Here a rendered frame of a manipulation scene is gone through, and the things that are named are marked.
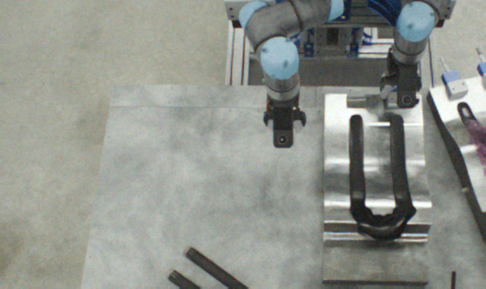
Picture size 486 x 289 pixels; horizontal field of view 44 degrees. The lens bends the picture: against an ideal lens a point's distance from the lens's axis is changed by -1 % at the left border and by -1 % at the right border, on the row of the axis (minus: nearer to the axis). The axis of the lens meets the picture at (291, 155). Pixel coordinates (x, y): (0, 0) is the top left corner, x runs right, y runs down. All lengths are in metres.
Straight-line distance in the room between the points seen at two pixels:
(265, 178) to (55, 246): 1.21
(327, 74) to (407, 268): 1.14
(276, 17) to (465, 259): 0.79
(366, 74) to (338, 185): 1.02
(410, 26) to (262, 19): 0.31
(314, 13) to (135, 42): 1.69
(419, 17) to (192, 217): 0.78
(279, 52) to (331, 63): 1.26
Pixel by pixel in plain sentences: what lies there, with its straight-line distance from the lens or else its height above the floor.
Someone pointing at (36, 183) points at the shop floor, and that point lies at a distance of 2.74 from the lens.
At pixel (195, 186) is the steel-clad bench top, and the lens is 1.66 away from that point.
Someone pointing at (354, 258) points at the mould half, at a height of 0.86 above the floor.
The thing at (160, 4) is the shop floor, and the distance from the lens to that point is 2.99.
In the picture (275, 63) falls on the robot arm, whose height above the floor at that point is 1.30.
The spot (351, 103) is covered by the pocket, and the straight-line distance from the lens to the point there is 1.66.
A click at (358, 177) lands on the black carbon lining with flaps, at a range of 1.54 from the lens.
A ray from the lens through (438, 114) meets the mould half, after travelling 1.70.
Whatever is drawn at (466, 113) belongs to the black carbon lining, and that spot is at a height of 0.85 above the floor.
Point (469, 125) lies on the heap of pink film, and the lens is 1.67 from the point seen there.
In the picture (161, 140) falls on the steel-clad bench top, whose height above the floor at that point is 0.80.
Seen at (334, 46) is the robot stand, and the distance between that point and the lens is 2.34.
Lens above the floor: 2.34
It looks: 68 degrees down
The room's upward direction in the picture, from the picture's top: 5 degrees counter-clockwise
